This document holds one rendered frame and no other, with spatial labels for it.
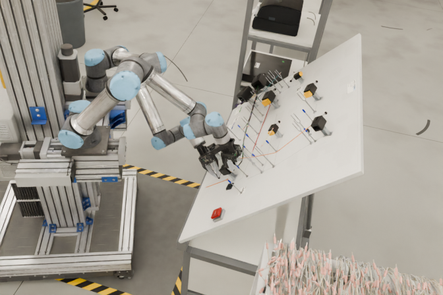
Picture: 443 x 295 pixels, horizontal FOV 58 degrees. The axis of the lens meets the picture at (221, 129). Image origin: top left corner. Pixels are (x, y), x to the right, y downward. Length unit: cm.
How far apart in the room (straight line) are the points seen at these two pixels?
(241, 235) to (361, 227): 156
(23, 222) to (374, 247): 264
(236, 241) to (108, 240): 106
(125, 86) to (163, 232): 173
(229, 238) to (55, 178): 95
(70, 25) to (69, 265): 317
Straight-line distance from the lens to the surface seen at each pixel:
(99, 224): 302
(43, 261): 291
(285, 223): 234
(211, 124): 178
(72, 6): 513
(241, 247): 220
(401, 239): 366
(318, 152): 176
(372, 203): 380
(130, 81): 167
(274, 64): 302
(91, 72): 248
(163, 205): 335
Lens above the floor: 262
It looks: 40 degrees down
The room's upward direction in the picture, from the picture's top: 7 degrees clockwise
